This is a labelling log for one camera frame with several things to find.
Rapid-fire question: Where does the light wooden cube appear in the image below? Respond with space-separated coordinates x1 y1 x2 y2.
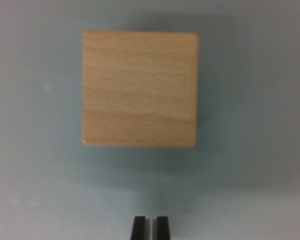
81 29 200 148

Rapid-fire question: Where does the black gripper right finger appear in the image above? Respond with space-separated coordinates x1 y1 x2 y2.
152 216 172 240

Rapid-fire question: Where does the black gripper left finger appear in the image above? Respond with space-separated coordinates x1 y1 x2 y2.
130 216 152 240

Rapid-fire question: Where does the pale blue plastic tray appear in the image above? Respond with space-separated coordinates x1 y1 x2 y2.
0 0 300 240

